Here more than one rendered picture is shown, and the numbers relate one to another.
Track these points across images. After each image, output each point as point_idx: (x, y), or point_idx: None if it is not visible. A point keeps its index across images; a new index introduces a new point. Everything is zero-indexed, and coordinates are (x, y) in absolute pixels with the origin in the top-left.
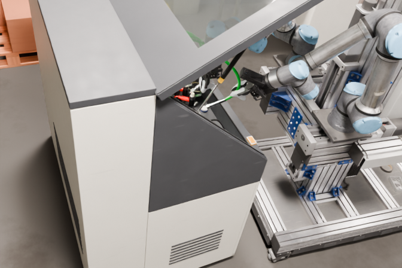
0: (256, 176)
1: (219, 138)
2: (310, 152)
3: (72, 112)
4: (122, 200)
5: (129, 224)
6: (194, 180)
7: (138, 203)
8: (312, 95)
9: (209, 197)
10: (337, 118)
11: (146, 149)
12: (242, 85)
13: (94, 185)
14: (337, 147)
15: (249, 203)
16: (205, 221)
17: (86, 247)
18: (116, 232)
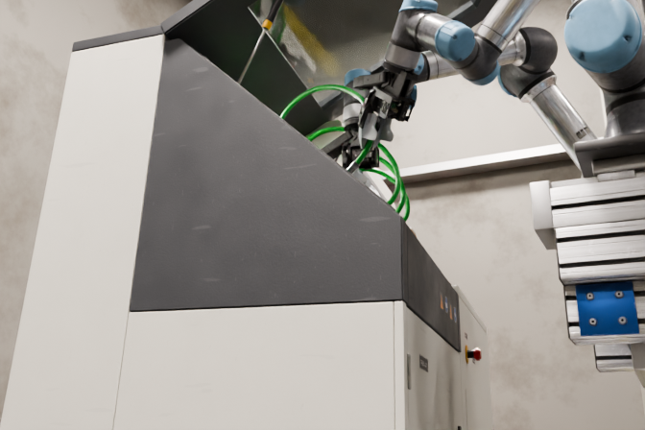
0: (382, 272)
1: (266, 125)
2: (543, 219)
3: (71, 55)
4: (92, 247)
5: (90, 333)
6: (222, 234)
7: (114, 269)
8: (447, 31)
9: (260, 314)
10: (606, 129)
11: (143, 129)
12: (376, 121)
13: (63, 192)
14: (638, 203)
15: (394, 406)
16: (258, 424)
17: (9, 379)
18: (64, 351)
